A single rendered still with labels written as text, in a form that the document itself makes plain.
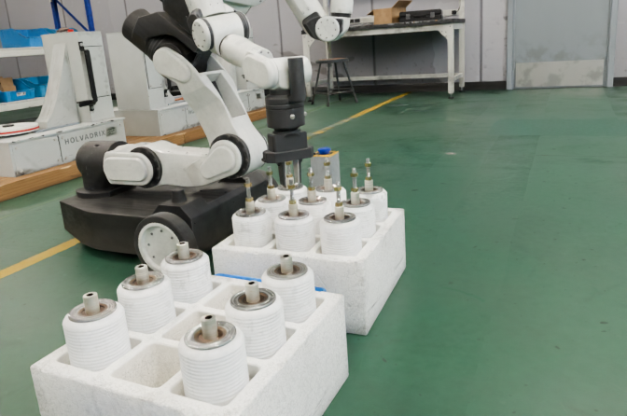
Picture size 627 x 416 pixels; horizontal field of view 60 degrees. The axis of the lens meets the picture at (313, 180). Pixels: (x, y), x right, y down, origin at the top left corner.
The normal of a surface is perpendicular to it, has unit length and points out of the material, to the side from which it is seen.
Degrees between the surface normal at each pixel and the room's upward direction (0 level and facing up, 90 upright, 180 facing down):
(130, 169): 90
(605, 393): 0
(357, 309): 90
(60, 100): 90
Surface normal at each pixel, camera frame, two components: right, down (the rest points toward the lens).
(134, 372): 0.90, 0.05
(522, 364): -0.07, -0.97
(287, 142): 0.41, 0.20
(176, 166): -0.41, 0.25
